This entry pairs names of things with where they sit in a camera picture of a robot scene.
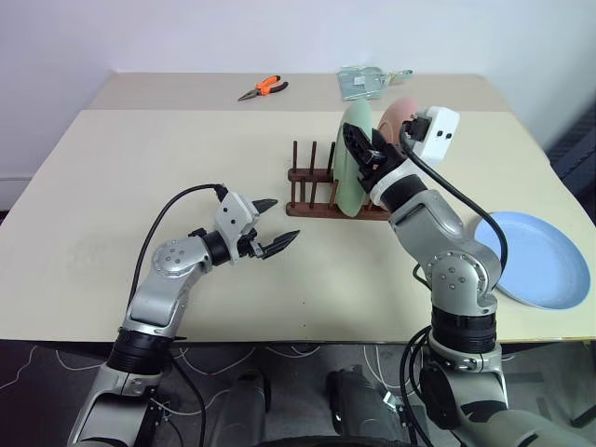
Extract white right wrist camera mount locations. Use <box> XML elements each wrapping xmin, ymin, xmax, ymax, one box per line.
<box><xmin>400</xmin><ymin>105</ymin><xmax>461</xmax><ymax>165</ymax></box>

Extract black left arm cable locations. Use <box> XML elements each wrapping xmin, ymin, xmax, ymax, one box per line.
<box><xmin>131</xmin><ymin>183</ymin><xmax>230</xmax><ymax>304</ymax></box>

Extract clear plastic bag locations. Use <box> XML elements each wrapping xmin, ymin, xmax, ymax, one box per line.
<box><xmin>336</xmin><ymin>64</ymin><xmax>415</xmax><ymax>102</ymax></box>

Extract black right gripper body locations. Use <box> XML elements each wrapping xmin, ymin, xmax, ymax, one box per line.
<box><xmin>356</xmin><ymin>142</ymin><xmax>411</xmax><ymax>196</ymax></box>

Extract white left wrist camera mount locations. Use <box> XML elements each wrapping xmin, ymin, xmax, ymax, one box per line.
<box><xmin>212</xmin><ymin>189</ymin><xmax>261</xmax><ymax>266</ymax></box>

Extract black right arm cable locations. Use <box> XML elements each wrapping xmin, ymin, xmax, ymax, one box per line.
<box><xmin>400</xmin><ymin>134</ymin><xmax>509</xmax><ymax>290</ymax></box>

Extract wooden dish rack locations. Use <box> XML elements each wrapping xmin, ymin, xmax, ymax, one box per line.
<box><xmin>284</xmin><ymin>139</ymin><xmax>392</xmax><ymax>221</ymax></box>

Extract dark rounded robot leg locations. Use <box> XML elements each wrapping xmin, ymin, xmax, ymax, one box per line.
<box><xmin>218</xmin><ymin>370</ymin><xmax>274</xmax><ymax>447</ymax></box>
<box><xmin>325</xmin><ymin>365</ymin><xmax>411</xmax><ymax>447</ymax></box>

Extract white floor cable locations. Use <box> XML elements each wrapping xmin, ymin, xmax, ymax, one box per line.
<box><xmin>153</xmin><ymin>344</ymin><xmax>327</xmax><ymax>418</ymax></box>
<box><xmin>0</xmin><ymin>346</ymin><xmax>117</xmax><ymax>392</ymax></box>

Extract green plate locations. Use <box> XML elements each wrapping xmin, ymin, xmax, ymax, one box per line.
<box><xmin>332</xmin><ymin>101</ymin><xmax>376</xmax><ymax>218</ymax></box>

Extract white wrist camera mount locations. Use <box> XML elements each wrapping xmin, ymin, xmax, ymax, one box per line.
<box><xmin>400</xmin><ymin>105</ymin><xmax>461</xmax><ymax>165</ymax></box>
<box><xmin>212</xmin><ymin>189</ymin><xmax>261</xmax><ymax>266</ymax></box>

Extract blue plate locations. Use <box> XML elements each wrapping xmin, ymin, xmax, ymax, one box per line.
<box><xmin>472</xmin><ymin>210</ymin><xmax>591</xmax><ymax>311</ymax></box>

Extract orange handled pliers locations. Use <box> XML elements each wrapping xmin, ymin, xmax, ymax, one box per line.
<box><xmin>237</xmin><ymin>74</ymin><xmax>290</xmax><ymax>103</ymax></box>

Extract black robot body cable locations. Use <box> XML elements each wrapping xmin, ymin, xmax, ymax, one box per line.
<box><xmin>169</xmin><ymin>348</ymin><xmax>209</xmax><ymax>447</ymax></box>
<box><xmin>399</xmin><ymin>325</ymin><xmax>437</xmax><ymax>447</ymax></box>

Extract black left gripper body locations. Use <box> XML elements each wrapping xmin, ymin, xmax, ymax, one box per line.
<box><xmin>235</xmin><ymin>227</ymin><xmax>267</xmax><ymax>261</ymax></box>

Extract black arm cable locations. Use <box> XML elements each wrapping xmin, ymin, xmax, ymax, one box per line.
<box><xmin>400</xmin><ymin>134</ymin><xmax>509</xmax><ymax>290</ymax></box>
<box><xmin>131</xmin><ymin>183</ymin><xmax>230</xmax><ymax>304</ymax></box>

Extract pink plate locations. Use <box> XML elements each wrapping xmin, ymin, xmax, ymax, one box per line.
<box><xmin>375</xmin><ymin>95</ymin><xmax>423</xmax><ymax>150</ymax></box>

